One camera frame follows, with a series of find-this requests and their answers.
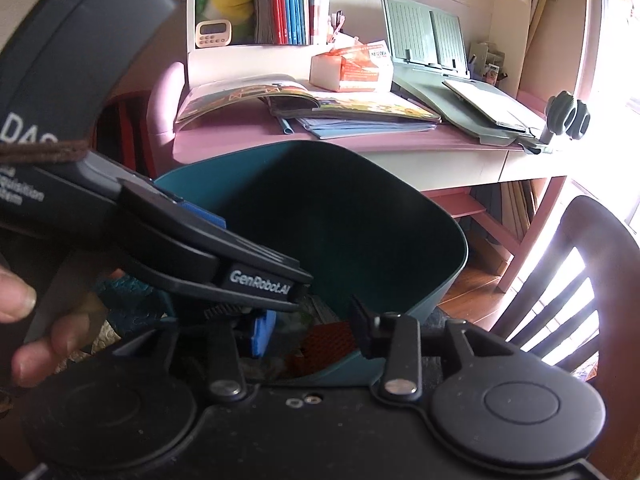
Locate patterned teal blanket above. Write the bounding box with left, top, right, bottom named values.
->
left=65, top=277, right=168, bottom=361

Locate dark teal trash bin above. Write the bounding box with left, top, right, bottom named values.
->
left=152, top=140, right=471, bottom=387

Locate pink desk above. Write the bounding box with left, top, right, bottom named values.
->
left=170, top=87, right=572, bottom=292

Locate orange white tissue box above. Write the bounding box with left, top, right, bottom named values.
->
left=309, top=41, right=394, bottom=94

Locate stack of blue folders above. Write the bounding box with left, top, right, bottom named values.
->
left=280, top=116, right=439, bottom=141

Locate white notebook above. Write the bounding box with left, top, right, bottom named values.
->
left=442, top=78, right=547, bottom=132

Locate yellow green plush toy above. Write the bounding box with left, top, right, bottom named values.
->
left=196, top=0, right=256, bottom=44

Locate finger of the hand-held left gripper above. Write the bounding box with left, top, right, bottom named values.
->
left=177, top=200, right=227, bottom=229
left=117, top=179, right=315, bottom=317

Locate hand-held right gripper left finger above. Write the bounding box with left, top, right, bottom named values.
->
left=120, top=309, right=279, bottom=402

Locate open colourful magazine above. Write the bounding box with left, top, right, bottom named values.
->
left=175, top=76, right=322, bottom=129

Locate row of upright books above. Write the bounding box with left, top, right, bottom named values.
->
left=239, top=0, right=332, bottom=47

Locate person's left hand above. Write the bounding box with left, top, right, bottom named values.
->
left=0, top=265, right=126, bottom=389

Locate grey green reading board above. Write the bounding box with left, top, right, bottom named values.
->
left=394, top=74, right=552, bottom=147

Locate small desk organiser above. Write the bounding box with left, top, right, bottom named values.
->
left=469, top=41, right=509, bottom=87

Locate orange mesh bag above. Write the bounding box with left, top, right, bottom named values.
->
left=295, top=321, right=358, bottom=372

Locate green book stand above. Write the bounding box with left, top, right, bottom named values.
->
left=379, top=0, right=472, bottom=79

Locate dark wooden chair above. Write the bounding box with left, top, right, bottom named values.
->
left=491, top=194, right=640, bottom=480

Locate pink chair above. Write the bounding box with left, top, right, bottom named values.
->
left=146, top=61, right=189, bottom=149

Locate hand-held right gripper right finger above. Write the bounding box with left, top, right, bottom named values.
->
left=350, top=297, right=507, bottom=397

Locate white desk shelf unit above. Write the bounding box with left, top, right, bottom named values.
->
left=186, top=0, right=332, bottom=97

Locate grey clamp knob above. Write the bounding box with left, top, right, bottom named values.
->
left=537, top=90, right=592, bottom=147

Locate white kitchen timer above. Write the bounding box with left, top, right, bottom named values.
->
left=194, top=19, right=234, bottom=49

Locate colourful picture book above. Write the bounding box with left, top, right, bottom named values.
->
left=270, top=91, right=442, bottom=125

